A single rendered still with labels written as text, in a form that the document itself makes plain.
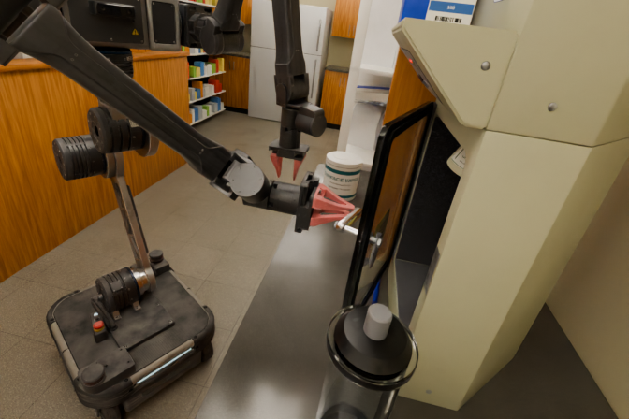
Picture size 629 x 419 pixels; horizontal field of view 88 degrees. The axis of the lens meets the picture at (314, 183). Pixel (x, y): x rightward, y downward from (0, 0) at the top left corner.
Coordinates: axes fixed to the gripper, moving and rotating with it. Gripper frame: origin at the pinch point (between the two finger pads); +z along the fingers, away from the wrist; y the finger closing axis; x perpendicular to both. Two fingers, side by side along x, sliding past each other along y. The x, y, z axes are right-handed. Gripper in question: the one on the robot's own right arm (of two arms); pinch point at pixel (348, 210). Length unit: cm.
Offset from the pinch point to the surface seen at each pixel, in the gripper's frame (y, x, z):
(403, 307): -17.7, -2.0, 14.5
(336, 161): -11, 52, -6
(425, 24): 31.2, -14.6, 3.1
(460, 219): 10.4, -14.9, 13.4
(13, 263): -116, 67, -179
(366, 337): -1.3, -25.6, 4.2
